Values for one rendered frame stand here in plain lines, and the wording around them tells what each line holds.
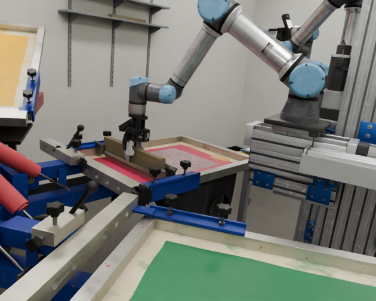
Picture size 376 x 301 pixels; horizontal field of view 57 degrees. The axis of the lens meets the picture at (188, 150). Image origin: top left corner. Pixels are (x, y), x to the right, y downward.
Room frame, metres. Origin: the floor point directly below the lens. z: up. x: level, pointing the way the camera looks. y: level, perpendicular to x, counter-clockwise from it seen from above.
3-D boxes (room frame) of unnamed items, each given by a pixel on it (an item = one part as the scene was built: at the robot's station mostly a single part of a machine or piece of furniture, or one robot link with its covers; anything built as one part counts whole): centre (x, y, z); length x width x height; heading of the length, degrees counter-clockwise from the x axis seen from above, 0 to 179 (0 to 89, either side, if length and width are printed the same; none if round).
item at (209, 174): (1.62, 0.10, 0.97); 0.79 x 0.58 x 0.04; 137
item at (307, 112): (1.38, -0.43, 1.31); 0.15 x 0.15 x 0.10
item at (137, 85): (1.44, 0.23, 1.31); 0.09 x 0.08 x 0.11; 73
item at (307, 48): (2.10, -0.61, 1.56); 0.11 x 0.08 x 0.11; 126
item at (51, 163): (1.20, 0.48, 1.02); 0.17 x 0.06 x 0.05; 137
